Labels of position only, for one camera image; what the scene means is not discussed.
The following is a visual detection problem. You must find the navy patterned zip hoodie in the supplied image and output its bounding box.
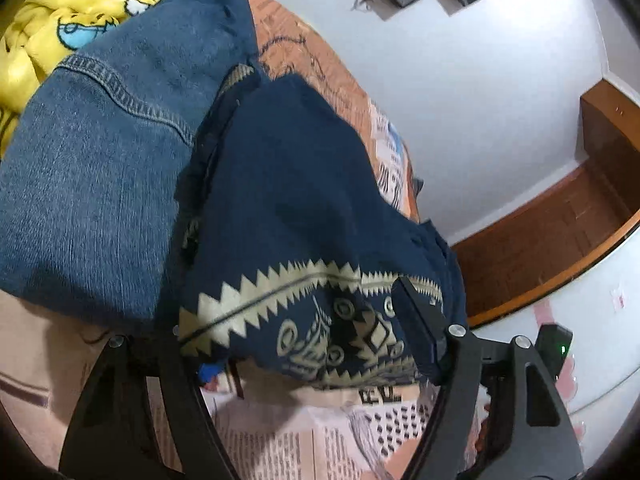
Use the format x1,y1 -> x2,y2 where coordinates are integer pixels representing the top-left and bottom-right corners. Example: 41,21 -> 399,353
160,62 -> 468,391

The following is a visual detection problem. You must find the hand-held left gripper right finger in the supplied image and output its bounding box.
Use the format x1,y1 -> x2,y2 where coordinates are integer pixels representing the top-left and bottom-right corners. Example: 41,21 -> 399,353
391,276 -> 586,480

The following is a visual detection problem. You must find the beige cloth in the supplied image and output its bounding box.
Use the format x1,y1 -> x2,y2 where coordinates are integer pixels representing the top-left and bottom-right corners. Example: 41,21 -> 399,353
0,290 -> 171,471

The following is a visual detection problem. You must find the blue denim garment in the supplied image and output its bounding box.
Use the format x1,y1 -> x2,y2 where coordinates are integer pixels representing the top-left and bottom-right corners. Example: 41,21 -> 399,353
0,0 -> 263,331

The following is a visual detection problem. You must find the yellow cartoon blanket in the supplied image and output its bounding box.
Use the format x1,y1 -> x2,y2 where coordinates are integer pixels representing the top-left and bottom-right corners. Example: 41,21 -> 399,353
0,0 -> 161,156

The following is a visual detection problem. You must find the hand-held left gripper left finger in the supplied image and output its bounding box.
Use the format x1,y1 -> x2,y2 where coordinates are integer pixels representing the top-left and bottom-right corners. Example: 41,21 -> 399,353
59,327 -> 241,480

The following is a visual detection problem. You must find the brown wooden door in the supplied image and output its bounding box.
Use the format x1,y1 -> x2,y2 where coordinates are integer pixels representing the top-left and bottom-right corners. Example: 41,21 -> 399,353
450,77 -> 640,328

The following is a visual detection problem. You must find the printed orange bedsheet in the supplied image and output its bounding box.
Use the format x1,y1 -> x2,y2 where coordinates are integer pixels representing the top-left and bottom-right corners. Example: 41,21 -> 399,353
145,0 -> 481,480

